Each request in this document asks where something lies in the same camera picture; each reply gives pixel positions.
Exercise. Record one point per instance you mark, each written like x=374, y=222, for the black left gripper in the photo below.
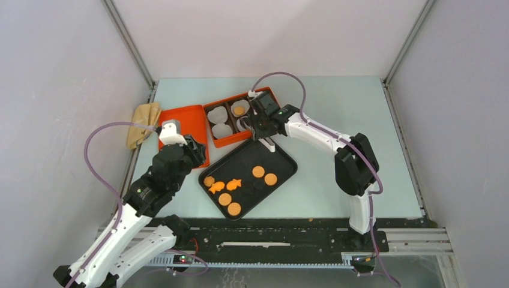
x=197, y=150

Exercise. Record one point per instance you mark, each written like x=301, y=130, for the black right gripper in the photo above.
x=258, y=134

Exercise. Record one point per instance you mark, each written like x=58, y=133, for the round orange biscuit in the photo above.
x=225, y=199
x=239, y=110
x=270, y=179
x=234, y=209
x=258, y=172

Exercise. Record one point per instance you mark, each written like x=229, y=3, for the orange cookie box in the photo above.
x=241, y=117

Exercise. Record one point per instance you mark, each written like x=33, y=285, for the orange box lid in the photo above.
x=192, y=121

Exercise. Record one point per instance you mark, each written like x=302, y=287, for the black baking tray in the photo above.
x=245, y=177

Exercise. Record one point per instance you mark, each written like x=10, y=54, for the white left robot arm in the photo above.
x=108, y=262

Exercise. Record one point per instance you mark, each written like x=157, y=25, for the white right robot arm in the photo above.
x=355, y=164

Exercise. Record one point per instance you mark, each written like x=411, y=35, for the white paper cupcake liner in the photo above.
x=218, y=115
x=242, y=124
x=221, y=130
x=244, y=103

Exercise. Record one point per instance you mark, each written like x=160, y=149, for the orange swirl cookie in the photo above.
x=208, y=181

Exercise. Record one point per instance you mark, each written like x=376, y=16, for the orange fish cookie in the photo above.
x=233, y=184
x=216, y=187

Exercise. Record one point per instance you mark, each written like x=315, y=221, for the beige crumpled cloth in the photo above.
x=147, y=115

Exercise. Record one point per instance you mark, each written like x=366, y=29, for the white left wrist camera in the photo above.
x=170, y=133

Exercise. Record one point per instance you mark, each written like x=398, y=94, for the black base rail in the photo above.
x=310, y=242

